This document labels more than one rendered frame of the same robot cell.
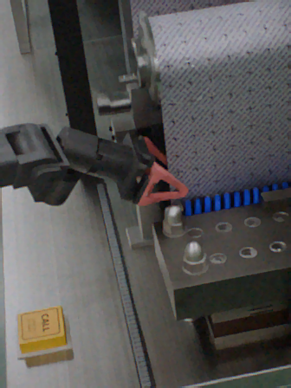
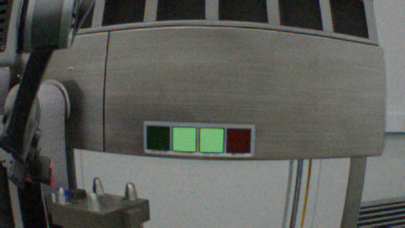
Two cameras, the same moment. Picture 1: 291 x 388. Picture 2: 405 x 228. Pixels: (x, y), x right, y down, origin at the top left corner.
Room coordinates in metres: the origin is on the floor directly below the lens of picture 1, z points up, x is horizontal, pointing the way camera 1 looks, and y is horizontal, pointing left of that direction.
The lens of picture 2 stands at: (-0.18, 2.02, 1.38)
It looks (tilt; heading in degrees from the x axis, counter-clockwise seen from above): 3 degrees down; 290
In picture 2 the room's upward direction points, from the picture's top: 1 degrees clockwise
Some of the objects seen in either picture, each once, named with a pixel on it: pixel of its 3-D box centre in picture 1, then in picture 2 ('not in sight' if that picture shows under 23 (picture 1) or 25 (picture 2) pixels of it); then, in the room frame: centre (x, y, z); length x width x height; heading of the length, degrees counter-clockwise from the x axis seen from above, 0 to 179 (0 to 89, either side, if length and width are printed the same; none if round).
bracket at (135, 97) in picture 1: (134, 165); (13, 185); (1.08, 0.01, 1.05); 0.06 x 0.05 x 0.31; 96
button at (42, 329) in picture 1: (42, 329); not in sight; (0.86, 0.18, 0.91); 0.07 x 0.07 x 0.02; 6
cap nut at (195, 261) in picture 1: (194, 255); (93, 201); (0.82, -0.06, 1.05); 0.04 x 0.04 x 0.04
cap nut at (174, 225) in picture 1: (173, 217); (61, 194); (0.92, -0.04, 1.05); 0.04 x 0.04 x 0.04
